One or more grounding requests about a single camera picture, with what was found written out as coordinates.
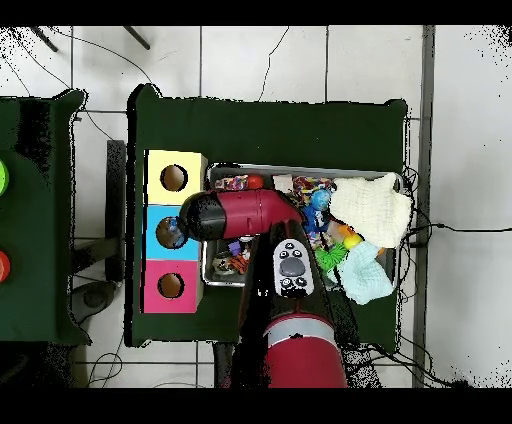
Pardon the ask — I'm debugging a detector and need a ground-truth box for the shallow mesh bin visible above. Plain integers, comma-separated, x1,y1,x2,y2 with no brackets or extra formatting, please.
201,161,402,295

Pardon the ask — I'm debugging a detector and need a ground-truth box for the clear packet with blue label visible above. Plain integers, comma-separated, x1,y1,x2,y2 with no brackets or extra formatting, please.
165,217,187,246

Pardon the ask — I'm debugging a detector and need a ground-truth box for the blue spiky eyed toy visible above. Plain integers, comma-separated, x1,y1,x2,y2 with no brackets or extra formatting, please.
301,205,331,237

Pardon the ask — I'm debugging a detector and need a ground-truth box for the black stand leg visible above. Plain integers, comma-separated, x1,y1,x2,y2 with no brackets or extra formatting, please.
122,25,152,52
29,25,60,53

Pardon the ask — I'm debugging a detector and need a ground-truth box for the small plush tiger toy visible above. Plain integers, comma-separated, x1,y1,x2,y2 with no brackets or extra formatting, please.
229,247,252,276

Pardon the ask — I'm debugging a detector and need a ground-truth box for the thick black floor cable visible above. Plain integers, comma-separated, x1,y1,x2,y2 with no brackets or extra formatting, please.
402,221,512,247

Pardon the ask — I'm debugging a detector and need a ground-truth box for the black upright panel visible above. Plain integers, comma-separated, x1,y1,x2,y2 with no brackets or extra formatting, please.
105,139,128,282

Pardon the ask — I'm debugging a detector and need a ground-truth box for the crumpled colourful paper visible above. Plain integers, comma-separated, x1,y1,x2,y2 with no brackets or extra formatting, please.
215,174,250,192

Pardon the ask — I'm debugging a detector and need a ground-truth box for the dark green table cloth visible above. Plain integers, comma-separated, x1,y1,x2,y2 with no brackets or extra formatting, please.
124,82,410,349
0,89,92,346

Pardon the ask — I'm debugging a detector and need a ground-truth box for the blue globe ball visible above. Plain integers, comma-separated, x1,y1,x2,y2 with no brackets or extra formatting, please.
310,188,333,212

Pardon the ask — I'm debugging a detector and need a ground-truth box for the thin black floor cable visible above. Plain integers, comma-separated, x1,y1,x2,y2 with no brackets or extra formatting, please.
257,25,290,103

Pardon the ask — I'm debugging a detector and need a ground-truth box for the cream waffle cloth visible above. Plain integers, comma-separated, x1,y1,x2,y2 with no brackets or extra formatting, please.
329,172,413,249

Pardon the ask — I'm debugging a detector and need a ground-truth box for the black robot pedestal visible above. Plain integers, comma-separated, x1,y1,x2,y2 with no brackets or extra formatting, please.
213,342,237,388

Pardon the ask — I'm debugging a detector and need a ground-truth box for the mint green cloth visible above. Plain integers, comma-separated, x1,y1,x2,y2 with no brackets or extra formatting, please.
333,240,395,306

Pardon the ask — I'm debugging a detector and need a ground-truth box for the plain wooden cube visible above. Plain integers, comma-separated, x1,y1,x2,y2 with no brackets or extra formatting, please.
272,174,294,194

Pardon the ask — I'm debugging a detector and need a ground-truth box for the wooden box with three holes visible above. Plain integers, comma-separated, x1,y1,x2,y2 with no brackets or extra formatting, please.
141,149,209,315

